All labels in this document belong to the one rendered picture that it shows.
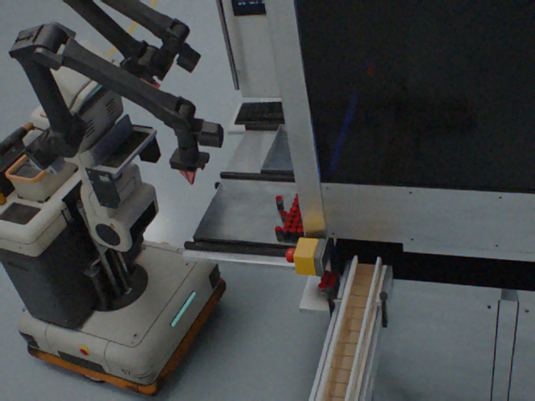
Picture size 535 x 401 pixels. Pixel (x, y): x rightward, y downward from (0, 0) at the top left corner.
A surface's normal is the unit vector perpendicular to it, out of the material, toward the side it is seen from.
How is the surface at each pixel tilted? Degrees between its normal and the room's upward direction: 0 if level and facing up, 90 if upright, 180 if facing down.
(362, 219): 90
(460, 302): 90
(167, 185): 0
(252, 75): 90
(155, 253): 0
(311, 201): 90
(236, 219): 0
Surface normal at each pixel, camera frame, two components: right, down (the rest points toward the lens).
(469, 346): -0.27, 0.65
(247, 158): -0.16, -0.75
